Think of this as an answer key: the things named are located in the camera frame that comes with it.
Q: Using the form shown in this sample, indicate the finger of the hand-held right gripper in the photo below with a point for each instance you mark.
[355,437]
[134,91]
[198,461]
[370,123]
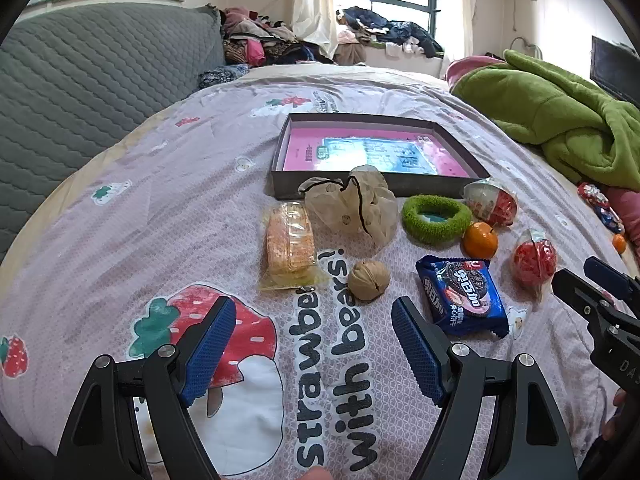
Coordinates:
[607,276]
[580,295]

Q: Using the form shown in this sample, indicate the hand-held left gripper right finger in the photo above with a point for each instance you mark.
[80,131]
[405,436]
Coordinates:
[415,350]

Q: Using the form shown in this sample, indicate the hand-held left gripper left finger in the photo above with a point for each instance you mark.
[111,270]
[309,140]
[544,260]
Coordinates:
[212,345]

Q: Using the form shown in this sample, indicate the red snack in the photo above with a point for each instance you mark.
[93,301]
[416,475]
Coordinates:
[535,262]
[495,205]

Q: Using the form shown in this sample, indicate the blue cookie packet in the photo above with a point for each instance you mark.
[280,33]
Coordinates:
[460,295]

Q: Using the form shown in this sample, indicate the walnut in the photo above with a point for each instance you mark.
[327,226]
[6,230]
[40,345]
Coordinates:
[369,281]

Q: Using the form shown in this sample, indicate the orange cracker packet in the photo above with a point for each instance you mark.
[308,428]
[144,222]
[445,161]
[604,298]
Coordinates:
[290,242]

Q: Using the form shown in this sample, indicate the grey cardboard box pink inside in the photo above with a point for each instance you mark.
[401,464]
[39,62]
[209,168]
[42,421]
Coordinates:
[310,152]

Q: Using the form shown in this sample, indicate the person's right hand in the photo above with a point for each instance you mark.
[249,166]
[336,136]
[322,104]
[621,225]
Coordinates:
[615,417]

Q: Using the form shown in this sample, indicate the person's left hand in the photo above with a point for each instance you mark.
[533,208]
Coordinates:
[317,475]

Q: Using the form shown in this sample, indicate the small mandarin orange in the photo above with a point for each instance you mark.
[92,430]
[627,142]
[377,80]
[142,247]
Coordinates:
[619,243]

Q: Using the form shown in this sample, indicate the blue candy wrapper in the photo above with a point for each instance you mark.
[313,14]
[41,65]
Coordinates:
[610,220]

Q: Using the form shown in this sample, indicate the pink cloth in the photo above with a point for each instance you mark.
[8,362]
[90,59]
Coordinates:
[627,210]

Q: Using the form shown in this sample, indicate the printed strawberry blanket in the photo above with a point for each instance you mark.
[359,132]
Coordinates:
[175,220]

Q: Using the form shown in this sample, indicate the green fleece blanket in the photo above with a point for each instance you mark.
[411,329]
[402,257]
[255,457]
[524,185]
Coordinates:
[550,105]

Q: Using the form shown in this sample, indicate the black television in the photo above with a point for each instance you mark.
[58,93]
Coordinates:
[615,67]

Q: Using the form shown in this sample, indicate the pink pillow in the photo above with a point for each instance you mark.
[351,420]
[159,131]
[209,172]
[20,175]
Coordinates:
[470,66]

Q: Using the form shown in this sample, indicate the dark patterned cloth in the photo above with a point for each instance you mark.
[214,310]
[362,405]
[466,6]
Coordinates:
[222,76]

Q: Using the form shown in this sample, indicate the grey quilted headboard cover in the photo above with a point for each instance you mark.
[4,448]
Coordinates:
[90,85]

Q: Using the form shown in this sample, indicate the cream curtain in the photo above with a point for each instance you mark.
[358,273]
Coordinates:
[472,5]
[315,0]

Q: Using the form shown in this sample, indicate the pile of mixed clothes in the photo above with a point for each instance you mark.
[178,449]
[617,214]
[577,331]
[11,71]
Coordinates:
[265,40]

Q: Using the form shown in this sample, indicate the pile of dark clothes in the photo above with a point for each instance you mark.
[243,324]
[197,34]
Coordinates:
[395,30]

